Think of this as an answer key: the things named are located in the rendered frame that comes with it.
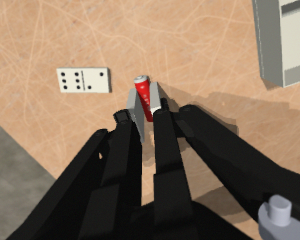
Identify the red aa battery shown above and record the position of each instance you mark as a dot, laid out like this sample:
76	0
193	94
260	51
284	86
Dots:
142	85

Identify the white domino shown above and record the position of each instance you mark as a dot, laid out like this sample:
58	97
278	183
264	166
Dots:
83	79

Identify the grey three-compartment bin rack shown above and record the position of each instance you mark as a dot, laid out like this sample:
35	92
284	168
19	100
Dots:
272	32

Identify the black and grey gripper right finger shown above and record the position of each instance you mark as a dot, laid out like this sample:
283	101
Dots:
269	193

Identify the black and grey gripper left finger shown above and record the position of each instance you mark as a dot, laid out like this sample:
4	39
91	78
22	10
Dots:
59	214

